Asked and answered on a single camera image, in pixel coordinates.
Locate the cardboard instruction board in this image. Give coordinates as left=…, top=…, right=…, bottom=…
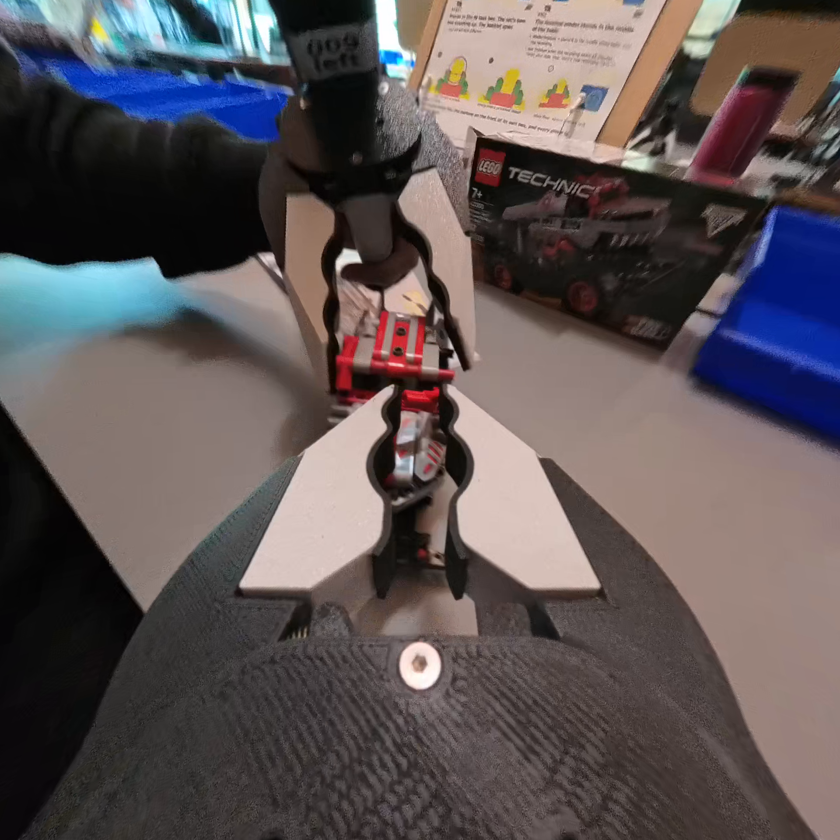
left=407, top=0, right=703, bottom=145

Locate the person's left hand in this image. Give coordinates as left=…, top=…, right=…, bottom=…
left=340, top=248, right=420, bottom=290

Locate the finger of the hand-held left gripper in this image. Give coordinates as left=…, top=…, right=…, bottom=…
left=395, top=167, right=478, bottom=373
left=282, top=193, right=345, bottom=396

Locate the person's left forearm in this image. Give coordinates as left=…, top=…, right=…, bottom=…
left=0, top=39, right=283, bottom=280

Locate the dark toy truck box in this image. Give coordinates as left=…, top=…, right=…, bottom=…
left=466, top=128, right=769, bottom=349

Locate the person's black clothing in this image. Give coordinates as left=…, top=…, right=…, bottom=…
left=0, top=407, right=142, bottom=840

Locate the blue storage bin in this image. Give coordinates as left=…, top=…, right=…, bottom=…
left=26, top=52, right=293, bottom=142
left=692, top=206, right=840, bottom=437

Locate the red grey toy brick truck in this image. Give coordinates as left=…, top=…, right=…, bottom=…
left=328, top=308, right=460, bottom=572

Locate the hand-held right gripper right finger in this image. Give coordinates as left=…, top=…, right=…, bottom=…
left=438, top=385, right=602, bottom=636

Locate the grey desk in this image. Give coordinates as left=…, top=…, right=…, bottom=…
left=0, top=252, right=840, bottom=840

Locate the magenta bottle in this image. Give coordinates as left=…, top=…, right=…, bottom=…
left=686, top=66, right=798, bottom=188

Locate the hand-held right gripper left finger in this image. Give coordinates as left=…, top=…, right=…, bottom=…
left=238, top=385, right=404, bottom=636

